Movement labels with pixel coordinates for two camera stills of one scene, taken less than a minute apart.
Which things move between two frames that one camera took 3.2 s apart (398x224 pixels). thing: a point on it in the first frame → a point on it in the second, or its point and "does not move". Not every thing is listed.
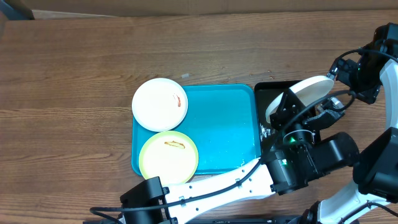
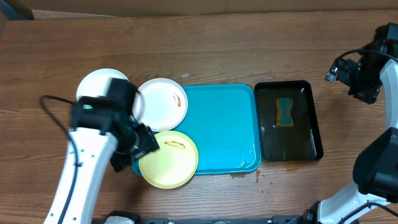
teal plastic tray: [222, 121] does not move
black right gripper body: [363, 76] does not move
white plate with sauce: [307, 91] → [96, 83]
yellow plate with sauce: [170, 155] does not move
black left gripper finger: [291, 107] → [147, 141]
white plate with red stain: [160, 104] does not move
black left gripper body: [298, 139] → [128, 142]
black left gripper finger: [325, 119] → [120, 160]
